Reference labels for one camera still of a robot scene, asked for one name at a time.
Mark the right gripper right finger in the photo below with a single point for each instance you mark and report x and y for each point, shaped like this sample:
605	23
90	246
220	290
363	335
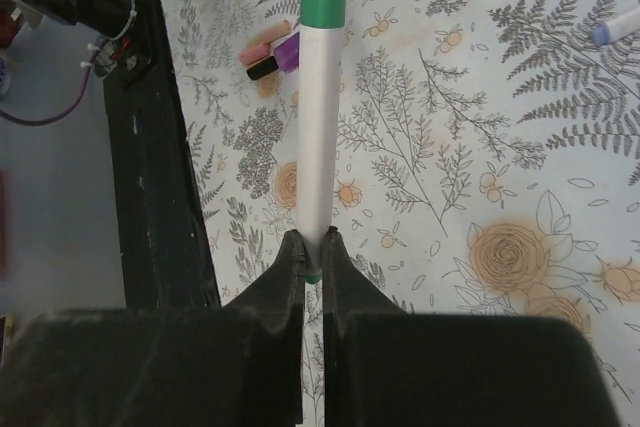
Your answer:
387	367

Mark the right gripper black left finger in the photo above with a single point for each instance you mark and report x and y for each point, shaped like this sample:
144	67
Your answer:
239	365

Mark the black pen cap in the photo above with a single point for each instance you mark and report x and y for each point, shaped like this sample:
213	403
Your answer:
262	68

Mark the pink pen cap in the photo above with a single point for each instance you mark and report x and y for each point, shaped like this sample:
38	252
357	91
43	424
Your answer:
255	53

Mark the purple pen cap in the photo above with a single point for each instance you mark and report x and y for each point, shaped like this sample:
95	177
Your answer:
286	54

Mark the green cap marker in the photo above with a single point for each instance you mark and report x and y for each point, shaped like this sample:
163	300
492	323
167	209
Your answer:
321	32

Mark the floral tablecloth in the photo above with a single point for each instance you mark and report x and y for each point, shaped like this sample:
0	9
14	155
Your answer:
487	158

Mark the lilac cap marker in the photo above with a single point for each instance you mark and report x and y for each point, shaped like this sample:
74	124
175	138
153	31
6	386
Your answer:
616	28

